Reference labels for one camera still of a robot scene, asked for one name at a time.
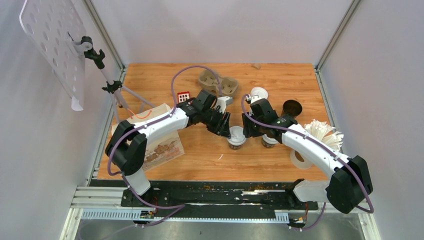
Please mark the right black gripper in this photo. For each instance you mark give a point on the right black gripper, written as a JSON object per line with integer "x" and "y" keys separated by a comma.
{"x": 247, "y": 130}

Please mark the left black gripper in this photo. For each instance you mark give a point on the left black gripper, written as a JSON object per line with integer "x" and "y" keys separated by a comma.
{"x": 222, "y": 129}

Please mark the white plastic cup lid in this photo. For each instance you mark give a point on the white plastic cup lid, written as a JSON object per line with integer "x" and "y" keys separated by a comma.
{"x": 268, "y": 140}

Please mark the dark brown plastic cup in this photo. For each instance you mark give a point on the dark brown plastic cup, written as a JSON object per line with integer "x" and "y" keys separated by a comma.
{"x": 267, "y": 145}

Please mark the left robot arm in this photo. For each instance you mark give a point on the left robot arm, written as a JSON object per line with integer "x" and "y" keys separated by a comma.
{"x": 128, "y": 144}

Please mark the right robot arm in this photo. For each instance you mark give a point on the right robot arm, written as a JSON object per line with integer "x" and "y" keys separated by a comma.
{"x": 349, "y": 183}

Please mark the stack of white lids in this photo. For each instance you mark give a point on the stack of white lids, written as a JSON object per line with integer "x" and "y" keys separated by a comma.
{"x": 259, "y": 91}

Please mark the cardboard cup carrier tray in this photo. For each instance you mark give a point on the cardboard cup carrier tray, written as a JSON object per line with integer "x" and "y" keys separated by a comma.
{"x": 223, "y": 85}

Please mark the red toy block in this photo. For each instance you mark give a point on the red toy block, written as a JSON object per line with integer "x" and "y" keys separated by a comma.
{"x": 183, "y": 96}

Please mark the white straw holder cup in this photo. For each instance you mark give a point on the white straw holder cup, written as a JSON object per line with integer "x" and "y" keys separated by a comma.
{"x": 299, "y": 161}

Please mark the wrapped white straws bundle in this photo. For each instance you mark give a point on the wrapped white straws bundle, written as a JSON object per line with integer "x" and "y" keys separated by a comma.
{"x": 325, "y": 133}

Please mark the tripod stand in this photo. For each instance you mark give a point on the tripod stand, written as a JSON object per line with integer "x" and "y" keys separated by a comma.
{"x": 84, "y": 50}

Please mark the perforated white panel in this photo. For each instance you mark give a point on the perforated white panel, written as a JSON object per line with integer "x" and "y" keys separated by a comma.
{"x": 56, "y": 29}

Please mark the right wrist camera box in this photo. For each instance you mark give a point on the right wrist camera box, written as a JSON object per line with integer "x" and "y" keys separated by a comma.
{"x": 250, "y": 99}

